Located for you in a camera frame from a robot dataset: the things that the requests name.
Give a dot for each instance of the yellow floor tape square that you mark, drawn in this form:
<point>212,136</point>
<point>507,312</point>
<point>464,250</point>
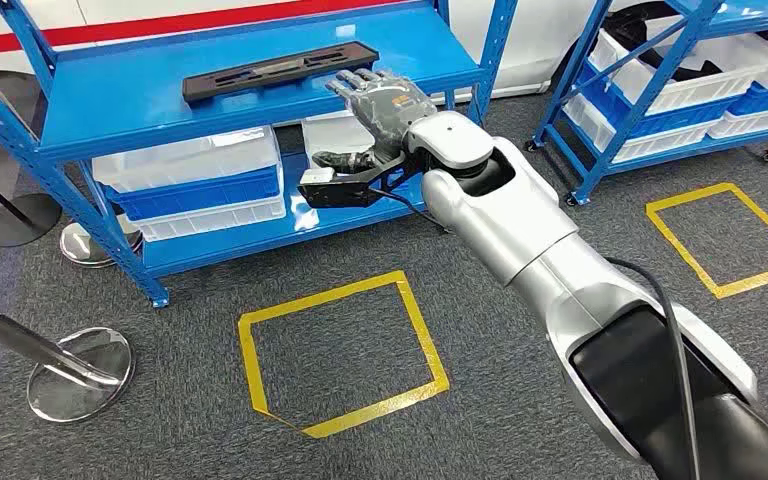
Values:
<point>425,331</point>
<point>762,279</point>

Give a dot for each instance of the white car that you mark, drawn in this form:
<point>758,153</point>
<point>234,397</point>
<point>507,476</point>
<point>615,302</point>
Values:
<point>530,40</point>

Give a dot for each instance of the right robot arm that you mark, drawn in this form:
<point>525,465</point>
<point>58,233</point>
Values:
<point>523,218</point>

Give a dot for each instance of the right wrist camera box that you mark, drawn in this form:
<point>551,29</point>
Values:
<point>338,192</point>

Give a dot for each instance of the long black plastic part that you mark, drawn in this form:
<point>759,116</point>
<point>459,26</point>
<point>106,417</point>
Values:
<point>258,73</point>

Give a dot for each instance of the blue wheeled shelf rack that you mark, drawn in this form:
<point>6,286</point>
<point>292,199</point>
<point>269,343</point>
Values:
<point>616,156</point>

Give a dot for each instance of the blue metal shelf rack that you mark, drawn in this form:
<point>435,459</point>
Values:
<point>225,99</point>

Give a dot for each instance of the translucent plastic crate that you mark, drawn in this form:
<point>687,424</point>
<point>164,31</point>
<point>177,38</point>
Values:
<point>185,159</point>

